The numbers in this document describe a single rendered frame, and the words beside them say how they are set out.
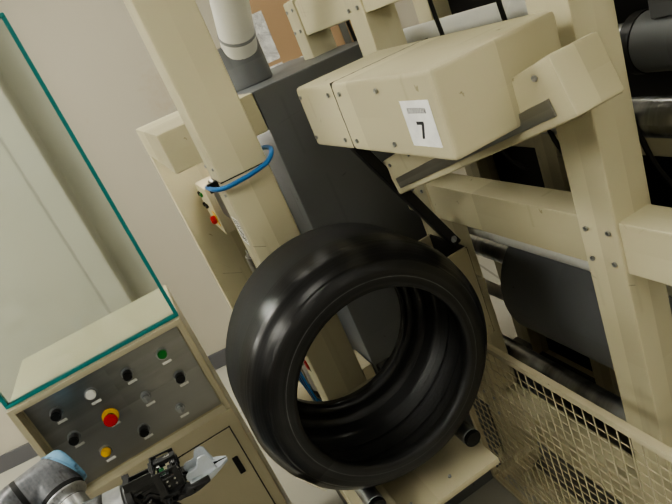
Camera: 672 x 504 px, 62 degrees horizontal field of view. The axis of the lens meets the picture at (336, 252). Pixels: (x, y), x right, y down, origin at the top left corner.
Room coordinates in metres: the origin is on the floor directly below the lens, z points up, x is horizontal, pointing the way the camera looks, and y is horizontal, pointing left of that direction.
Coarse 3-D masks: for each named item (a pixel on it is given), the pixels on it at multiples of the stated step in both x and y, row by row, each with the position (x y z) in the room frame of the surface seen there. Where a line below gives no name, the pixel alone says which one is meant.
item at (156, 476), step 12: (156, 456) 1.03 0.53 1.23; (168, 456) 1.02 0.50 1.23; (156, 468) 1.00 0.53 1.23; (168, 468) 0.97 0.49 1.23; (180, 468) 1.03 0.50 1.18; (132, 480) 0.97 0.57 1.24; (144, 480) 0.97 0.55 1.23; (156, 480) 0.96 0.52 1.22; (168, 480) 0.98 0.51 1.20; (180, 480) 0.98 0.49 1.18; (132, 492) 0.97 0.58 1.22; (144, 492) 0.97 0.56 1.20; (156, 492) 0.98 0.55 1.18; (168, 492) 0.97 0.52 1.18; (180, 492) 0.97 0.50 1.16
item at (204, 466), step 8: (200, 456) 1.00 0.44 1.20; (200, 464) 1.00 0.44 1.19; (208, 464) 1.01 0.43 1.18; (216, 464) 1.02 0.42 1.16; (224, 464) 1.02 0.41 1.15; (192, 472) 0.99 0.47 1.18; (200, 472) 1.00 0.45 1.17; (208, 472) 1.00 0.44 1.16; (216, 472) 1.00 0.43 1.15; (192, 480) 0.99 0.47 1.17
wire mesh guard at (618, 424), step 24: (504, 360) 1.17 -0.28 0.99; (528, 384) 1.12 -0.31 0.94; (552, 384) 1.02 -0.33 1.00; (480, 408) 1.42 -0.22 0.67; (504, 408) 1.27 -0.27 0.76; (528, 408) 1.14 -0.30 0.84; (600, 408) 0.89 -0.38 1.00; (480, 432) 1.48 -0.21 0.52; (504, 432) 1.32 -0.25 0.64; (528, 432) 1.19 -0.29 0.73; (624, 432) 0.82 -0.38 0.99; (504, 456) 1.38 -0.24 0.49; (552, 456) 1.11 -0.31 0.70; (504, 480) 1.43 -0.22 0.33; (552, 480) 1.14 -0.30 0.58; (576, 480) 1.04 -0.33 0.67
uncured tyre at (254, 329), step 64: (320, 256) 1.07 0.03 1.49; (384, 256) 1.06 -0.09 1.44; (256, 320) 1.04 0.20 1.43; (320, 320) 0.99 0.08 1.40; (448, 320) 1.27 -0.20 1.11; (256, 384) 0.98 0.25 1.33; (384, 384) 1.30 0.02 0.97; (448, 384) 1.19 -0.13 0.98; (320, 448) 0.98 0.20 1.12; (384, 448) 1.14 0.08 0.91
